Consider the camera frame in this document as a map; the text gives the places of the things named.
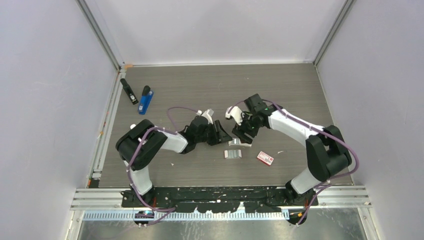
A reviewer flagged red staple box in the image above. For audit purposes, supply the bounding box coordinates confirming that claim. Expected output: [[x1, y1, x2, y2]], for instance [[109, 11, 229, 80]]
[[256, 151, 274, 166]]

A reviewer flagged blue stapler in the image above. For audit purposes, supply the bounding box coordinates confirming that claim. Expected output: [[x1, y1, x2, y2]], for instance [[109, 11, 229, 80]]
[[138, 85, 154, 115]]

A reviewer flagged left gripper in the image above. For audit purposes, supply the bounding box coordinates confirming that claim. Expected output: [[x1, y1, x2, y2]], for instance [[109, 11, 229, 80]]
[[195, 120, 232, 146]]

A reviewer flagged slotted cable duct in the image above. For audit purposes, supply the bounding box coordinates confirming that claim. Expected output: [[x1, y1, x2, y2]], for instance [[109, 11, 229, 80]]
[[82, 209, 290, 221]]

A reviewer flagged white staple box sleeve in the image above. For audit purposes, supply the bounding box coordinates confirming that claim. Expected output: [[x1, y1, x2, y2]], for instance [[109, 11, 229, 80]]
[[239, 143, 252, 148]]

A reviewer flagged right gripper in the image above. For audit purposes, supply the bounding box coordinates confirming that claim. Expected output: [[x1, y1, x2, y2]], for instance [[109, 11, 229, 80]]
[[232, 110, 264, 144]]

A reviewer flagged staple tray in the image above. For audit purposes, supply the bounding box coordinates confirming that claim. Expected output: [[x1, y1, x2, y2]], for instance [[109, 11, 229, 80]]
[[228, 138, 241, 146], [224, 149, 242, 159]]

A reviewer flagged black stapler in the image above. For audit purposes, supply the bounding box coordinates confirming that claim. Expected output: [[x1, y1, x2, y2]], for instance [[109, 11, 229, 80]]
[[120, 78, 139, 105]]

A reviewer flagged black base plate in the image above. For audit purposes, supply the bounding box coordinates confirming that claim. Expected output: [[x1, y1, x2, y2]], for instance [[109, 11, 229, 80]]
[[120, 186, 317, 214]]

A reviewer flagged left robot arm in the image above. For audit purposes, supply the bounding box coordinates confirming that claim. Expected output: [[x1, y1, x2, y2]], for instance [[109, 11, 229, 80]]
[[115, 116, 233, 207]]

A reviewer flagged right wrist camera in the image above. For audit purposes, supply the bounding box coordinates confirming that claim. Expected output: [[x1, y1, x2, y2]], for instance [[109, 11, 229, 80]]
[[225, 106, 245, 126]]

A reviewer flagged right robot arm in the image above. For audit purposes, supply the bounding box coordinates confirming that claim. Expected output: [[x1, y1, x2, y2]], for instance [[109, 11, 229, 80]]
[[225, 94, 352, 205]]

